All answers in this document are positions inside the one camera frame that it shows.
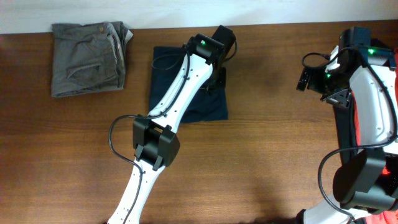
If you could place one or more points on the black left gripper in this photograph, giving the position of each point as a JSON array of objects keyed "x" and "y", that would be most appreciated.
[{"x": 221, "y": 82}]

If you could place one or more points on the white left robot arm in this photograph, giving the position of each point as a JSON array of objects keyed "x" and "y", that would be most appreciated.
[{"x": 155, "y": 138}]

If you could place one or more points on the dark navy blue shorts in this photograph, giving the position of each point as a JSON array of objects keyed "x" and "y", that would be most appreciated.
[{"x": 205, "y": 105}]

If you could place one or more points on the red t-shirt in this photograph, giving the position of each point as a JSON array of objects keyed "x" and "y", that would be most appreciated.
[{"x": 387, "y": 217}]

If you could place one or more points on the folded grey cargo shorts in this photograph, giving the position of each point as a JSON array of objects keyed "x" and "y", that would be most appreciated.
[{"x": 89, "y": 58}]

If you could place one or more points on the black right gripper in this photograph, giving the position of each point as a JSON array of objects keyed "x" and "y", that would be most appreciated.
[{"x": 341, "y": 99}]

